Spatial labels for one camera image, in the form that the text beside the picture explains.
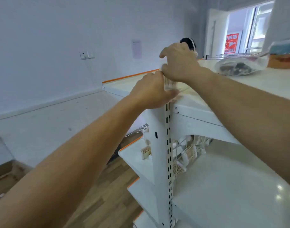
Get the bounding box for person's right hand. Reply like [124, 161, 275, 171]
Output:
[159, 42, 208, 84]

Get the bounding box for person's left hand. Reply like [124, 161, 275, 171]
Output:
[129, 70, 180, 110]

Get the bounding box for cotton swab container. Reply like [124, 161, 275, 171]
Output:
[161, 65, 182, 92]

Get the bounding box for white shelf board orange rim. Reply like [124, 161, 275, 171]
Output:
[127, 177, 160, 223]
[132, 210, 160, 228]
[102, 58, 290, 146]

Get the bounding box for person's right forearm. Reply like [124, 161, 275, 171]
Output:
[187, 67, 290, 191]

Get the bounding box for person's left forearm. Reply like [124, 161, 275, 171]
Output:
[0, 95, 145, 228]

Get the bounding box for orange and blue box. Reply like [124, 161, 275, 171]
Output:
[267, 39, 290, 69]

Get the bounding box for brown cardboard box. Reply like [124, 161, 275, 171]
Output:
[0, 160, 34, 203]

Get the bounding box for white paper notice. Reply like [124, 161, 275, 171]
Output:
[131, 40, 143, 60]

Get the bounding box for white door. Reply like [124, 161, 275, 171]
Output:
[204, 8, 230, 59]

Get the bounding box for red poster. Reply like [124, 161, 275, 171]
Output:
[224, 33, 239, 54]

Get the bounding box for clear plastic bag dark items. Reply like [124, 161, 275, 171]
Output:
[214, 53, 270, 77]

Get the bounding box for white cable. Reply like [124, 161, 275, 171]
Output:
[125, 123, 149, 138]

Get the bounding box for white wire rail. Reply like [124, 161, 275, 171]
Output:
[206, 46, 269, 60]

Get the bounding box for white slotted end post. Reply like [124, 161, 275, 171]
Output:
[148, 102, 178, 228]

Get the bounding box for window with white frame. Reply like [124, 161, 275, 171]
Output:
[244, 0, 275, 54]

